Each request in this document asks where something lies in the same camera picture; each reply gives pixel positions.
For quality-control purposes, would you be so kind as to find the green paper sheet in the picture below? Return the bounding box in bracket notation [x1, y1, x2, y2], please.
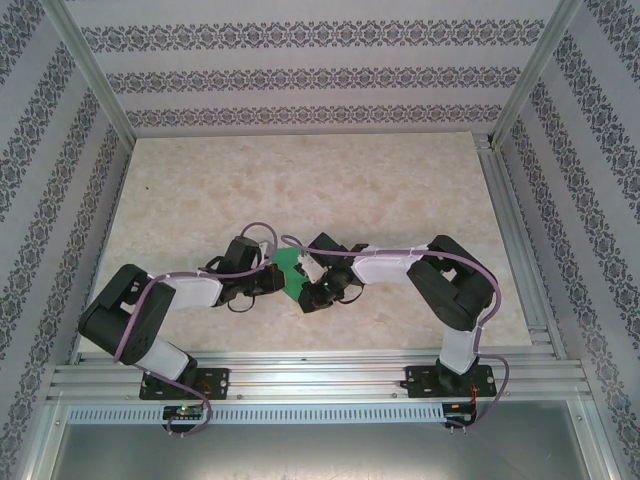
[272, 246, 314, 304]

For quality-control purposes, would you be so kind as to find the grey metal sheet panel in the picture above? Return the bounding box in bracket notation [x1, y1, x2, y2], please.
[49, 422, 606, 480]

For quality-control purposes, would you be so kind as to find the left circuit board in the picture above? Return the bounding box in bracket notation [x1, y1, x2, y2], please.
[162, 405, 204, 421]

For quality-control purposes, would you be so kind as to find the circuit board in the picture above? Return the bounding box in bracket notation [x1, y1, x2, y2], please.
[444, 403, 476, 424]
[162, 405, 204, 421]

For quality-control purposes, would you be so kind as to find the right circuit board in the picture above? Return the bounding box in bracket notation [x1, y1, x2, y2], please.
[444, 403, 476, 424]

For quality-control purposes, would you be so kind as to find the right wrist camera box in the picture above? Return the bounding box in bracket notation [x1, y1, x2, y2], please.
[298, 251, 325, 285]

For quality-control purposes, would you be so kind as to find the aluminium mounting rail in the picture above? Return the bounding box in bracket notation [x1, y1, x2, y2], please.
[47, 349, 594, 402]

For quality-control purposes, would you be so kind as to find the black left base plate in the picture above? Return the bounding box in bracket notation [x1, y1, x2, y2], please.
[139, 367, 231, 401]

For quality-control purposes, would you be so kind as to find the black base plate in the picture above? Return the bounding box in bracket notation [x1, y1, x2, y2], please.
[139, 367, 231, 401]
[405, 364, 499, 400]

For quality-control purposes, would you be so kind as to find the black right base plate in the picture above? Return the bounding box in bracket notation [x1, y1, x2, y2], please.
[405, 364, 499, 400]

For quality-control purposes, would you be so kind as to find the slotted grey cable duct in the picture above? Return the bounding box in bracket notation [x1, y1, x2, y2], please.
[67, 404, 447, 424]

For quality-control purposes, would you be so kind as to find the aluminium side rail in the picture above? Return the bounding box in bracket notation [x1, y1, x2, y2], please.
[474, 133, 569, 361]

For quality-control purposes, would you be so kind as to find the aluminium frame post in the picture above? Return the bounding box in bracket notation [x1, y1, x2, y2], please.
[489, 0, 586, 151]
[42, 0, 137, 147]

